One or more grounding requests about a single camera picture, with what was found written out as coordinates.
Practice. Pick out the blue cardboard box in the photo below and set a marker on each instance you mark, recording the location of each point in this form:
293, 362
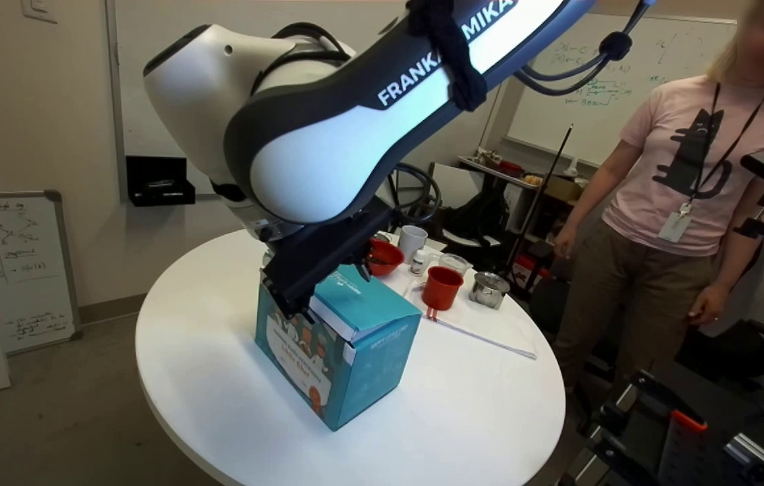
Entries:
346, 349

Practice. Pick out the black box on floor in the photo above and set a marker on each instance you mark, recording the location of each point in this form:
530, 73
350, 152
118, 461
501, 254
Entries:
157, 181

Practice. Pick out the red cup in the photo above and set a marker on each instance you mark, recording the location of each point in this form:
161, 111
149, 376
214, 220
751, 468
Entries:
441, 291

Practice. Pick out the small steel pot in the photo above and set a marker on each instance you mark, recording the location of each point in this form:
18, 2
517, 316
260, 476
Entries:
489, 291

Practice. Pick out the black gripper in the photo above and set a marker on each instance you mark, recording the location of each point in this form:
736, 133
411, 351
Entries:
303, 260

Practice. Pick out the small whiteboard on floor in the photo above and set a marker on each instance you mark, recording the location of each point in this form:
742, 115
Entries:
37, 279

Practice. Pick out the white cloth with red stripes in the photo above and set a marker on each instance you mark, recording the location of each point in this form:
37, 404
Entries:
507, 326

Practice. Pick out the red bowl with handle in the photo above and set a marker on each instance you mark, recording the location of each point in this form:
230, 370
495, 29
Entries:
385, 257

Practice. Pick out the person in pink shirt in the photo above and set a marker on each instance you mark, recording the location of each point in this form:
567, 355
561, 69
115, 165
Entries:
654, 238

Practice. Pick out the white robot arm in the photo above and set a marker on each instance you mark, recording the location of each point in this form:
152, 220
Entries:
300, 131

